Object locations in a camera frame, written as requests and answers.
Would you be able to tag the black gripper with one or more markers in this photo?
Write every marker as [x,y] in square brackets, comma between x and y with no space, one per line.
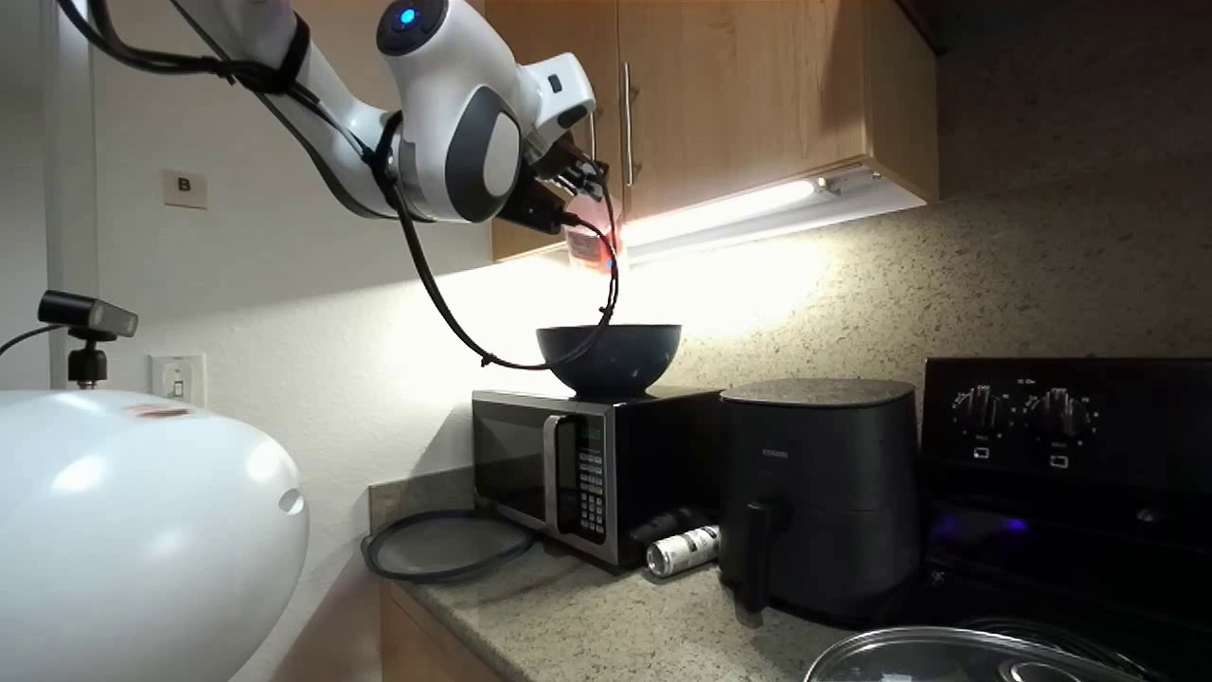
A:
[551,191]

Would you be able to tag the clear bottle with orange label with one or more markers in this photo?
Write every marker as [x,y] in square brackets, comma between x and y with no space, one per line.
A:
[594,243]

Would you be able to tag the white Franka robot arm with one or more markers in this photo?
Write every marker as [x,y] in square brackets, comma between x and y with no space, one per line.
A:
[418,127]

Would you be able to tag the dark round bowl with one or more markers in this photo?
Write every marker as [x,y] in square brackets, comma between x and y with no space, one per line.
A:
[606,354]

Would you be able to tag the stainless steel microwave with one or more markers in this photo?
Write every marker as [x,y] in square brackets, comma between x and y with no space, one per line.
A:
[570,476]

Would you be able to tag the under-cabinet light strip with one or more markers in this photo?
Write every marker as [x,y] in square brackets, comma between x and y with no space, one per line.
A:
[725,215]

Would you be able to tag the black air fryer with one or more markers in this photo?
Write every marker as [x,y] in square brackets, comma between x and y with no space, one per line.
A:
[821,495]

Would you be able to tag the black webcam on stand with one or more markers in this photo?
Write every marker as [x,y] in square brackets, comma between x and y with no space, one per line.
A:
[86,324]

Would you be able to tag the black stove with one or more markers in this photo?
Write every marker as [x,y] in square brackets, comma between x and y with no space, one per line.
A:
[1075,505]

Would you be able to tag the wooden wall cabinet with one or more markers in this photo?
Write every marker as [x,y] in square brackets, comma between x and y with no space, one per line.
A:
[760,87]

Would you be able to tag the small white wall plate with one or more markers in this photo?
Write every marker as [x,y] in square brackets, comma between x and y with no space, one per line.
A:
[183,191]

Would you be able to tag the white wall outlet plate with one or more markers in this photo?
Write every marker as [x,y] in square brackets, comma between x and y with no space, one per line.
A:
[176,377]

